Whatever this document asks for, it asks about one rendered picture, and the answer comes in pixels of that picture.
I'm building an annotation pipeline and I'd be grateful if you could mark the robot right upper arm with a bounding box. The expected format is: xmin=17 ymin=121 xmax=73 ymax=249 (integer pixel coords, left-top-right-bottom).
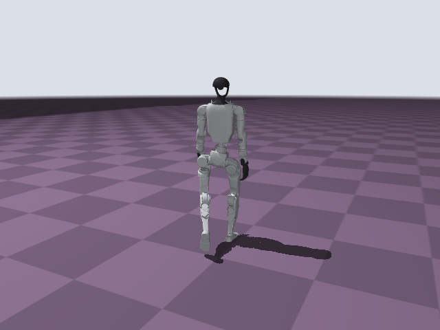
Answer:
xmin=233 ymin=105 xmax=245 ymax=140

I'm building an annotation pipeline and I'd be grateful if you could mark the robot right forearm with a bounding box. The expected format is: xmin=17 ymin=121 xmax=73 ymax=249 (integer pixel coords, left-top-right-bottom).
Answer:
xmin=238 ymin=131 xmax=248 ymax=163

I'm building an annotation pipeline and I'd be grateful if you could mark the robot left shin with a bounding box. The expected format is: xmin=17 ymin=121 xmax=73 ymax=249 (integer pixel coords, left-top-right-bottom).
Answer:
xmin=199 ymin=195 xmax=210 ymax=231

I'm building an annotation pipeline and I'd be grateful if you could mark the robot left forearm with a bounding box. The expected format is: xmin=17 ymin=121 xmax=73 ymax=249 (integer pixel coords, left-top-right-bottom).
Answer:
xmin=196 ymin=129 xmax=205 ymax=155

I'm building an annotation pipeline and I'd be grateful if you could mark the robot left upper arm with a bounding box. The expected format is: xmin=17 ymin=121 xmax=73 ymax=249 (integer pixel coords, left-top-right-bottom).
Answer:
xmin=197 ymin=104 xmax=207 ymax=138

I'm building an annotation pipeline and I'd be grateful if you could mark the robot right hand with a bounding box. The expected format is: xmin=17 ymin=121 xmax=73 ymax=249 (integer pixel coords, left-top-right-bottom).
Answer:
xmin=240 ymin=159 xmax=249 ymax=181

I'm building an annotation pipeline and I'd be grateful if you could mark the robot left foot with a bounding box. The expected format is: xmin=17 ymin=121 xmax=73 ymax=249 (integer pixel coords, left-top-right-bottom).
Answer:
xmin=200 ymin=230 xmax=210 ymax=251

